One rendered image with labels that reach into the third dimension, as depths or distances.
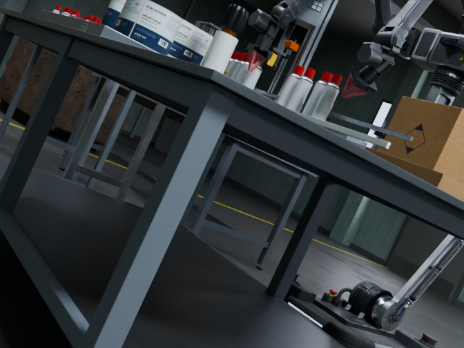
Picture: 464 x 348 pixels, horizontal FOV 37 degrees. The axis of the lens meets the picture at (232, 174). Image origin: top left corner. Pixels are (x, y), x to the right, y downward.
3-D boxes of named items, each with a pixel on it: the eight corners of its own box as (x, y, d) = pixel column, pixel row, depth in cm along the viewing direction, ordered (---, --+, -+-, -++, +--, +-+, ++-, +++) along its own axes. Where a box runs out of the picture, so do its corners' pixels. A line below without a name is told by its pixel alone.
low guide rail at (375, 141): (217, 90, 296) (219, 85, 296) (219, 91, 297) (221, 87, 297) (385, 148, 206) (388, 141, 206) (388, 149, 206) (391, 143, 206)
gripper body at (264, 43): (259, 50, 270) (268, 33, 270) (246, 47, 279) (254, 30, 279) (271, 58, 274) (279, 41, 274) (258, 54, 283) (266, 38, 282)
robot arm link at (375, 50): (404, 36, 223) (383, 36, 230) (382, 25, 216) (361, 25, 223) (395, 73, 223) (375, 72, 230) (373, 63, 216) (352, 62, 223)
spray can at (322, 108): (303, 124, 243) (329, 70, 242) (314, 130, 246) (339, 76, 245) (312, 128, 239) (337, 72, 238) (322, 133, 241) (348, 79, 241)
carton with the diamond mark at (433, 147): (369, 165, 246) (402, 95, 245) (416, 188, 257) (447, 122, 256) (425, 186, 219) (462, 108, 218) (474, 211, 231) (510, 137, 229)
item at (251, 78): (232, 99, 288) (253, 54, 287) (242, 104, 291) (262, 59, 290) (238, 101, 284) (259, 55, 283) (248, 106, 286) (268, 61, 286)
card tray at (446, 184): (360, 159, 200) (366, 146, 199) (418, 188, 214) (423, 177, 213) (436, 188, 174) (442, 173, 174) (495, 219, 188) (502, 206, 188)
